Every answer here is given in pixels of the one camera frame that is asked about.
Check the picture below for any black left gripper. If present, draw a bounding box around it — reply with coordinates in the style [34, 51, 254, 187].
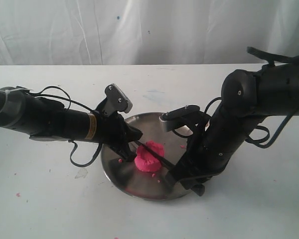
[93, 104, 143, 162]

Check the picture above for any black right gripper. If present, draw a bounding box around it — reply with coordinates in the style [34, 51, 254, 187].
[165, 129, 229, 197]

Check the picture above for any black knife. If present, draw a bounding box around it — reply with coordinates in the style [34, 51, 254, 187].
[135, 141, 174, 170]

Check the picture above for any pink dough lump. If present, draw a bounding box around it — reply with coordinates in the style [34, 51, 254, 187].
[134, 141, 164, 172]

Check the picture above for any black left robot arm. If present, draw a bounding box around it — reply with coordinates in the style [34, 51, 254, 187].
[0, 87, 143, 148]

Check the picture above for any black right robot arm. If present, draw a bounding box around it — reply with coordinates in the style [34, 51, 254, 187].
[134, 47, 299, 196]

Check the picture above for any round steel plate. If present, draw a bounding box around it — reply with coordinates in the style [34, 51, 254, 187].
[101, 112, 192, 201]

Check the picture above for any white backdrop curtain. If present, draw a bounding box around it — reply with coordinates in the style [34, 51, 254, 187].
[0, 0, 299, 65]

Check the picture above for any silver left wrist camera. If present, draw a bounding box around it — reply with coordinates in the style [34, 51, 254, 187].
[104, 84, 133, 115]

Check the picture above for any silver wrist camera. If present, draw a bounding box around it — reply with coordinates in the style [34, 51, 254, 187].
[104, 84, 133, 115]
[159, 105, 200, 132]

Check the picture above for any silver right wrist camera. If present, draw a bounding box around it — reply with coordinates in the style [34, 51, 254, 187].
[159, 105, 200, 132]

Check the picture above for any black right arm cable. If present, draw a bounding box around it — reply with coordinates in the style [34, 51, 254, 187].
[171, 46, 299, 149]

